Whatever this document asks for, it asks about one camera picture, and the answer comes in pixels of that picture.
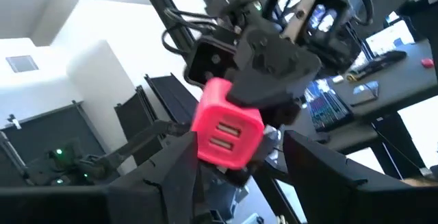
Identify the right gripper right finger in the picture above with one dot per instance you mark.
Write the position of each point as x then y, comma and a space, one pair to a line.
325, 189

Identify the dark grey desk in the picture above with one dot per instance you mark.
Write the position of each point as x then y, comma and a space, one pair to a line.
393, 80

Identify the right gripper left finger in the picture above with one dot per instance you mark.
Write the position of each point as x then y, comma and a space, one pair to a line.
164, 196

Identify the computer monitor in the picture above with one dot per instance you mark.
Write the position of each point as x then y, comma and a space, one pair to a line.
390, 39

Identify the backlit computer keyboard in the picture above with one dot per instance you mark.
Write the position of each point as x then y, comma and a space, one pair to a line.
325, 107

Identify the black leaning panel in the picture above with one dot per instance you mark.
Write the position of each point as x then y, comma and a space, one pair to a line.
171, 94
137, 114

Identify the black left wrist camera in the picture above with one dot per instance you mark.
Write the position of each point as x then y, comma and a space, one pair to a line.
208, 63

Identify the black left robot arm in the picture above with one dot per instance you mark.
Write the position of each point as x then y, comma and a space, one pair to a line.
143, 145

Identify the pink USB charger cube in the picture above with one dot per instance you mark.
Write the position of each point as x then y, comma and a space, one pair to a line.
226, 131

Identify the dark smartphone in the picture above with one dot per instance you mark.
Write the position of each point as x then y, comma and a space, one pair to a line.
364, 95

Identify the dark wall board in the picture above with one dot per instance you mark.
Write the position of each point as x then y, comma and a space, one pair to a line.
41, 131

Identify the ceiling vent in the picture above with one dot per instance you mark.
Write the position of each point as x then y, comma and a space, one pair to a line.
22, 63

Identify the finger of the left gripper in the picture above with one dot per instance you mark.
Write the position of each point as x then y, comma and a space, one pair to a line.
273, 70
239, 176

